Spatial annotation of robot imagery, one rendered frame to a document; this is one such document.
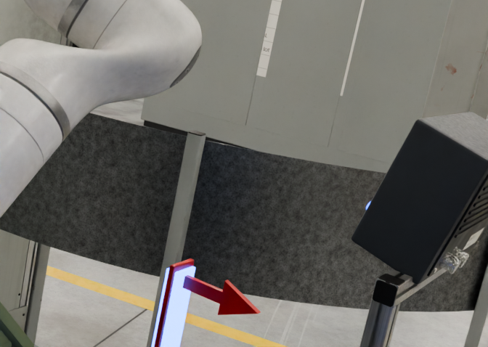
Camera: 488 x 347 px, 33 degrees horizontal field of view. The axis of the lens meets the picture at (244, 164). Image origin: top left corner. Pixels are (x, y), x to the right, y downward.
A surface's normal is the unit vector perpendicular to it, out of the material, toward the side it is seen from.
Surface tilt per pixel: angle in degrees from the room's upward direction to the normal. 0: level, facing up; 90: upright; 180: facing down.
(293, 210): 90
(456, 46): 90
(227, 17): 90
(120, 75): 114
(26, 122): 69
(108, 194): 90
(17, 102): 57
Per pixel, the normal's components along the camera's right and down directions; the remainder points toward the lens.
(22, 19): 0.84, 0.29
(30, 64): 0.19, -0.47
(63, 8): -0.26, 0.50
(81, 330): 0.20, -0.96
